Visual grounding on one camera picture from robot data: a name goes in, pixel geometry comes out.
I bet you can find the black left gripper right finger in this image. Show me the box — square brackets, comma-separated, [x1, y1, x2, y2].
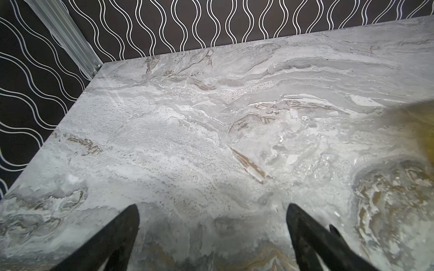
[286, 203, 377, 271]

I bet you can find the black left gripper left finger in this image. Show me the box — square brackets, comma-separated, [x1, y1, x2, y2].
[52, 204, 140, 271]

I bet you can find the aluminium frame post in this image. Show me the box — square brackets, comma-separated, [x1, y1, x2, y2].
[26, 0, 103, 80]

